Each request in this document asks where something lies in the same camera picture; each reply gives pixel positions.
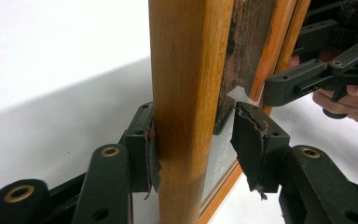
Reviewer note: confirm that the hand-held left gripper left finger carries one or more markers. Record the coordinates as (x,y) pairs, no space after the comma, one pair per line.
(138,155)

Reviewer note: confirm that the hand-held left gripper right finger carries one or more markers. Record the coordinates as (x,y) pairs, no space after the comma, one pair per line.
(261,149)

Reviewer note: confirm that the wooden photo frame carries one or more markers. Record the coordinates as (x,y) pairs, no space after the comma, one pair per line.
(186,93)

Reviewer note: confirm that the white table sheet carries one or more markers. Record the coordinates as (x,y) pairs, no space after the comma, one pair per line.
(43,124)

